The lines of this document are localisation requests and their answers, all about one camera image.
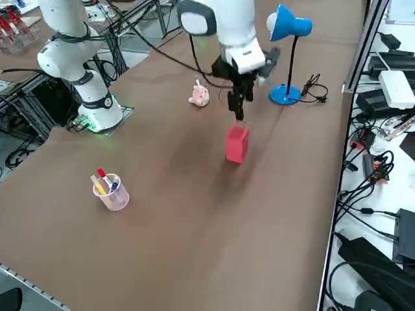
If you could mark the black flat adapter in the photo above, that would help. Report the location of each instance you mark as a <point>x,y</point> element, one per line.
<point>373,102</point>

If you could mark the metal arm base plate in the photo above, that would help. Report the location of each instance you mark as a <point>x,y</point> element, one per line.
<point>127,111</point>

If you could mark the clear packet of pens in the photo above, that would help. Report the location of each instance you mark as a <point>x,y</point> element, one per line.
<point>398,128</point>

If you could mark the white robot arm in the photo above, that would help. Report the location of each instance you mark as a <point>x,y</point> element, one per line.
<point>236,29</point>

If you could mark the black power brick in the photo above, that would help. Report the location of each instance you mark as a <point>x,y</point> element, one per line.
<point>405,233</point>

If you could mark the large black adapter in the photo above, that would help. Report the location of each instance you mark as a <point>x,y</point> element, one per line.
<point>373,259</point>

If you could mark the orange black connector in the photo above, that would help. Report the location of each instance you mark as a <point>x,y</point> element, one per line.
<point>379,171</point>

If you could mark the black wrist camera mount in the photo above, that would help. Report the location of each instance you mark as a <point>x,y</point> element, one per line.
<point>270,61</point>

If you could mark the white flat device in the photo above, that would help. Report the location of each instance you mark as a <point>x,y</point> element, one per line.
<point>397,89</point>

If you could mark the clear acrylic rack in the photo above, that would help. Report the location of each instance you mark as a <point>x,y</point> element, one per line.
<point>19,35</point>

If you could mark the blue capped white pen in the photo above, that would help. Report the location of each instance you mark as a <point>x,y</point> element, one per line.
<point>113,185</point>

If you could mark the red foam block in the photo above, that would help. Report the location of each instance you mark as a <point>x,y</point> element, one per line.
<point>236,136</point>
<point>235,154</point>

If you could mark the blue desk lamp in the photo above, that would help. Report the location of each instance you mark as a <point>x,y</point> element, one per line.
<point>291,24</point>

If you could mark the black rectangular box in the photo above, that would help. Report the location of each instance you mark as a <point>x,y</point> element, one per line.
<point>398,63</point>

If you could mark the aluminium frame post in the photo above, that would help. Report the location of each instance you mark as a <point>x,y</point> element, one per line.
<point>363,48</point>

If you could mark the pink plush toy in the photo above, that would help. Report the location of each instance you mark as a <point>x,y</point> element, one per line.
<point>199,95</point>

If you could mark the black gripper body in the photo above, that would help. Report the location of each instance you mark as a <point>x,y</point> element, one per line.
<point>227,73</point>

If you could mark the yellow highlighter pen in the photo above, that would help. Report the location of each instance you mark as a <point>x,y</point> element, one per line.
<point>98,187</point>

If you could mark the red capped marker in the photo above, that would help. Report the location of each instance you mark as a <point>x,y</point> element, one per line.
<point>101,171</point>

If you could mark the clear pink plastic cup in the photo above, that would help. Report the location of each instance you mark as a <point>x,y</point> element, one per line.
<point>116,199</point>

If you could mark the aluminium edge rail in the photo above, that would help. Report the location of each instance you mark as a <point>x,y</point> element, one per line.
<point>32,286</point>

